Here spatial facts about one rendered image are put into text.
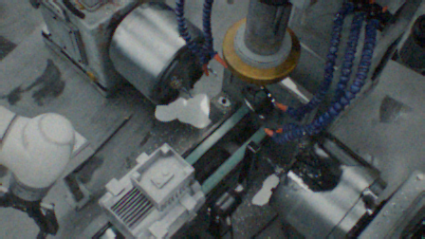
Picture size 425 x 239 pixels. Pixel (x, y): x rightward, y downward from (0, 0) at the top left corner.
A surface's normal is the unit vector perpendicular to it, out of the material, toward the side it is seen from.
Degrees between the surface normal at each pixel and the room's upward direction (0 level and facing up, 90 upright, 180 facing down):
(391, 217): 0
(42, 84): 0
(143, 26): 13
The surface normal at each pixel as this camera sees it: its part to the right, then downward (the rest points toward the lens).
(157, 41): -0.15, -0.28
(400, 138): 0.04, -0.48
